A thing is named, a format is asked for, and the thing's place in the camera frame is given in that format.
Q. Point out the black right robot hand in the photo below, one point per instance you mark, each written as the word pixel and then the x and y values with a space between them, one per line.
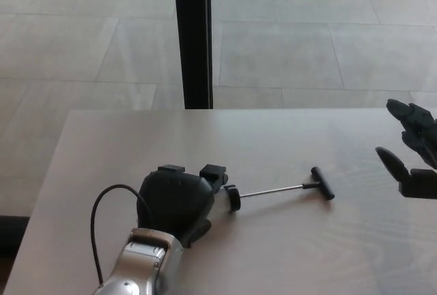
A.
pixel 421 182

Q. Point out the black vertical post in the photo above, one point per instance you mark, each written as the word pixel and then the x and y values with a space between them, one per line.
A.
pixel 194 35

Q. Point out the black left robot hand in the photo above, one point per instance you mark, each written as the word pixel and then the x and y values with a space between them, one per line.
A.
pixel 174 203

